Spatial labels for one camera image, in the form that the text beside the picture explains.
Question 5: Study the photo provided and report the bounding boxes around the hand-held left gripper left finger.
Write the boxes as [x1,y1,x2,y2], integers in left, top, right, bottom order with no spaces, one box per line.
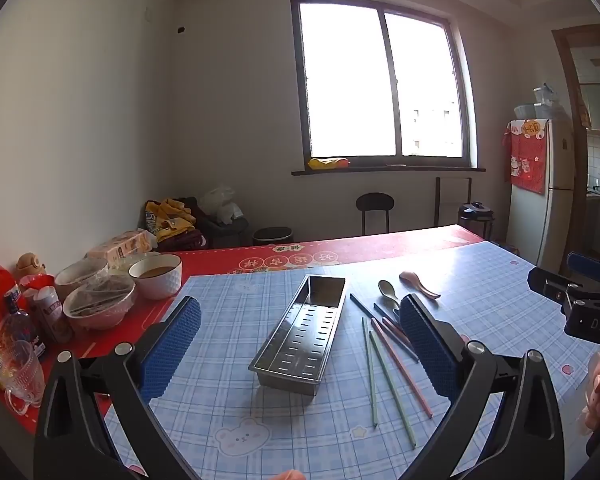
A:
[33,296,202,480]

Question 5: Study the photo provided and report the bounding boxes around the metal utensil tray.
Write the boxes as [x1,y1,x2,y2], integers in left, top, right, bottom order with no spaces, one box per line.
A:
[248,274,347,397]

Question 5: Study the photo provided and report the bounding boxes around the white red snack packet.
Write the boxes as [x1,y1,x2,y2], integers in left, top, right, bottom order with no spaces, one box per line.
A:
[19,274,76,345]

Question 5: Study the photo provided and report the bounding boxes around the pink spoon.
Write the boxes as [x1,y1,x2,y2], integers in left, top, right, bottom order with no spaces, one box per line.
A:
[399,270,442,301]

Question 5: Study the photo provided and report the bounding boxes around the blue plaid table mat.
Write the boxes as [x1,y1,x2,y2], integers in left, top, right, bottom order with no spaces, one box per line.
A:
[102,240,600,480]

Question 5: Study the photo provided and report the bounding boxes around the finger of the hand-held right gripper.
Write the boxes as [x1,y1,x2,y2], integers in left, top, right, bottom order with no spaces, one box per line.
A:
[527,266,581,311]
[567,251,600,286]

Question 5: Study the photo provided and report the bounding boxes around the green chopstick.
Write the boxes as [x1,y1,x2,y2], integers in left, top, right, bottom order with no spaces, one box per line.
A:
[362,316,378,429]
[369,331,418,449]

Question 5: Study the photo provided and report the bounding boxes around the dark framed window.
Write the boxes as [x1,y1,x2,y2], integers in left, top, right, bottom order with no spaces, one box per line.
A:
[290,0,480,168]

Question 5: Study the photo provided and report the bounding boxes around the black trash bin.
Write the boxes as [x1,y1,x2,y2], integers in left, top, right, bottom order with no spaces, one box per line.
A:
[252,226,295,247]

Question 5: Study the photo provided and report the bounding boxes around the white refrigerator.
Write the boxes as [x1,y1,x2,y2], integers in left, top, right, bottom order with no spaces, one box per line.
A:
[505,117,576,266]

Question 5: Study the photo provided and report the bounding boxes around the beige toy figure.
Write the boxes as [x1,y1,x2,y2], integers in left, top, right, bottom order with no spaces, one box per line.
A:
[14,252,48,281]

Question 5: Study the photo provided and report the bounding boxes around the patterned cardboard box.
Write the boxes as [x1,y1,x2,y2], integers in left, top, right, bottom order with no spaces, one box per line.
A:
[86,230,153,267]

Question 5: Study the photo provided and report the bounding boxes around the red printed cloth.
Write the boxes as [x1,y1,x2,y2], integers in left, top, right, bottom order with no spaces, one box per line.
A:
[502,119,550,196]

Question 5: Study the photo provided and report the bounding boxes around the blue chopstick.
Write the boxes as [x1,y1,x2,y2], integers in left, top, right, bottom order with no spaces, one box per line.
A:
[373,303,411,341]
[349,293,420,362]

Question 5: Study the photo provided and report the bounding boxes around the large plastic wrapped bowl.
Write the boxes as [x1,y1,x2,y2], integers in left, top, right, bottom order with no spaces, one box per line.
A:
[62,276,137,331]

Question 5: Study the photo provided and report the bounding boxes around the dark wooden rack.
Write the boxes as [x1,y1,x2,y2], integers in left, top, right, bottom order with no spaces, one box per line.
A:
[434,176,473,228]

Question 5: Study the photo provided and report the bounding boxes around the blue label bottle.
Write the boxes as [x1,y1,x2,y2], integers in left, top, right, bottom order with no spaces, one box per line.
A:
[0,292,48,361]

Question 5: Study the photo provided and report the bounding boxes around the white textured bowl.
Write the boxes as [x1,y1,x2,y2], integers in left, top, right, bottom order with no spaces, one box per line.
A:
[128,253,183,301]

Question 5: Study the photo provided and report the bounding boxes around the red printed table mat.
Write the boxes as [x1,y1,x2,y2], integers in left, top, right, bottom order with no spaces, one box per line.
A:
[0,224,491,436]

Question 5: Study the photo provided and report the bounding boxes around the black round stool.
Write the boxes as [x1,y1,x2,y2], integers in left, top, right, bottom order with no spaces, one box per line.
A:
[355,192,396,237]

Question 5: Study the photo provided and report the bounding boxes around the black pressure cooker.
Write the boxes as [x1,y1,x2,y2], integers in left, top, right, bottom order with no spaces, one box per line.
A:
[457,201,496,241]

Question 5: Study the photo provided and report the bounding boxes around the person's right hand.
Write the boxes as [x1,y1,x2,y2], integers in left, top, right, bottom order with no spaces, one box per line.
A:
[582,347,600,436]

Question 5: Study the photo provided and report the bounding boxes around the wooden door frame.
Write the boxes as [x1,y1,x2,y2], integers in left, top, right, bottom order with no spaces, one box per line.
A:
[551,24,600,271]

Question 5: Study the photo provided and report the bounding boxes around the white plastic bag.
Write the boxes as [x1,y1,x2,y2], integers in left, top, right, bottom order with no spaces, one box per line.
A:
[197,186,246,226]

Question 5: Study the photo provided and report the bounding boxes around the dark maroon clothes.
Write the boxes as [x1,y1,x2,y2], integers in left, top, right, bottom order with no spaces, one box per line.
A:
[157,230,208,252]

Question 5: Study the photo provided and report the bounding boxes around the yellow clothes pile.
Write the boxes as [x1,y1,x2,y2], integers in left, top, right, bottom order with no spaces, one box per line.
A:
[144,198,198,243]

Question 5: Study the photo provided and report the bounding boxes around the beige spoon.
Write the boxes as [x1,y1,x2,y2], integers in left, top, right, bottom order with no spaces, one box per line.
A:
[378,279,401,311]

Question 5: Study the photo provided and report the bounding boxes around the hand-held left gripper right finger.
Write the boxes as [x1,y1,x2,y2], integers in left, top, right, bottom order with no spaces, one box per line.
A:
[399,294,566,480]

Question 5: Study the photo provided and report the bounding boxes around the clear glass cup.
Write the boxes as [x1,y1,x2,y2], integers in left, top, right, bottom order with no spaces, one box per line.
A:
[0,340,46,415]

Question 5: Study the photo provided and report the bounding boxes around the small plastic wrapped bowl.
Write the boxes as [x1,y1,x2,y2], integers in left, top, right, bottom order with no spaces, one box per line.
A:
[55,258,111,303]

